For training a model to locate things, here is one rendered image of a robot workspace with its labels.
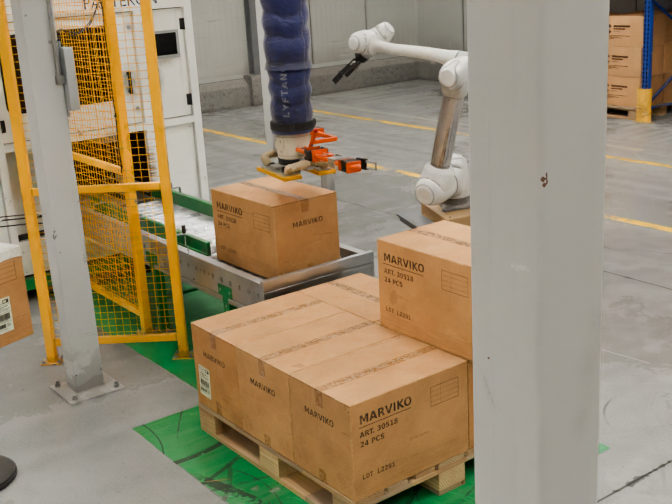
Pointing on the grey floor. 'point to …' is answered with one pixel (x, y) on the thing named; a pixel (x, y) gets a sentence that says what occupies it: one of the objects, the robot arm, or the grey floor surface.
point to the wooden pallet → (302, 482)
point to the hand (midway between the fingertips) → (341, 77)
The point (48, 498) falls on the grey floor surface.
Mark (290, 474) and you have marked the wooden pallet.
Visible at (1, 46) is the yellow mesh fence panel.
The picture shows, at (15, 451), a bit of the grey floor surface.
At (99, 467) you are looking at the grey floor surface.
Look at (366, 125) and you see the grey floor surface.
